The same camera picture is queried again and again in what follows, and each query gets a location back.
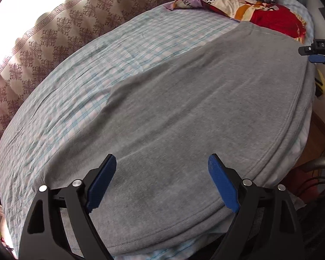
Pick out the metal chair tube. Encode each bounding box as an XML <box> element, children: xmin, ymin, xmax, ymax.
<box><xmin>303</xmin><ymin>156</ymin><xmax>325</xmax><ymax>173</ymax></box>

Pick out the black cable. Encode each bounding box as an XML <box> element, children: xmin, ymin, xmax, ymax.
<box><xmin>296</xmin><ymin>177</ymin><xmax>325</xmax><ymax>197</ymax></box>

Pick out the plaid bed sheet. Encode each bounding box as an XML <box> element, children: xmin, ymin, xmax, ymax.
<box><xmin>0</xmin><ymin>0</ymin><xmax>319</xmax><ymax>260</ymax></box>

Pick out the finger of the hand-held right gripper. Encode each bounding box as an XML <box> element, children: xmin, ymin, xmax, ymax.
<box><xmin>308</xmin><ymin>55</ymin><xmax>325</xmax><ymax>66</ymax></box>
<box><xmin>298</xmin><ymin>40</ymin><xmax>325</xmax><ymax>56</ymax></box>

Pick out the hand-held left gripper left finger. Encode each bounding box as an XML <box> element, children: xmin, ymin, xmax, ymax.
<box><xmin>18</xmin><ymin>154</ymin><xmax>117</xmax><ymax>260</ymax></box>

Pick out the colourful patchwork quilt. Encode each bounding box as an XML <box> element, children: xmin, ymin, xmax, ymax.
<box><xmin>164</xmin><ymin>0</ymin><xmax>308</xmax><ymax>44</ymax></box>

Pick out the patterned brown curtain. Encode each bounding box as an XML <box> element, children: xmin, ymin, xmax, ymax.
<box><xmin>0</xmin><ymin>0</ymin><xmax>190</xmax><ymax>170</ymax></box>

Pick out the yellow object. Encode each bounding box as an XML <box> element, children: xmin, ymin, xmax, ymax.
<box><xmin>314</xmin><ymin>69</ymin><xmax>325</xmax><ymax>98</ymax></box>

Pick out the wooden nightstand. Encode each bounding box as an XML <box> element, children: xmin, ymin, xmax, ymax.
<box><xmin>295</xmin><ymin>111</ymin><xmax>325</xmax><ymax>172</ymax></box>

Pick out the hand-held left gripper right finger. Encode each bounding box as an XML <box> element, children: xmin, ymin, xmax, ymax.
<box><xmin>208</xmin><ymin>153</ymin><xmax>305</xmax><ymax>260</ymax></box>

